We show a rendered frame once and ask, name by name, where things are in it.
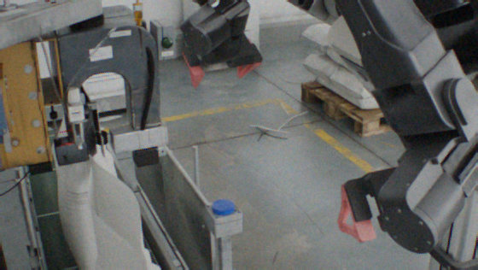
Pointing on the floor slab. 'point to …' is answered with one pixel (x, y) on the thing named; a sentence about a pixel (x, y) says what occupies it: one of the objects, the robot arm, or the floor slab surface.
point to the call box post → (225, 253)
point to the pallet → (345, 109)
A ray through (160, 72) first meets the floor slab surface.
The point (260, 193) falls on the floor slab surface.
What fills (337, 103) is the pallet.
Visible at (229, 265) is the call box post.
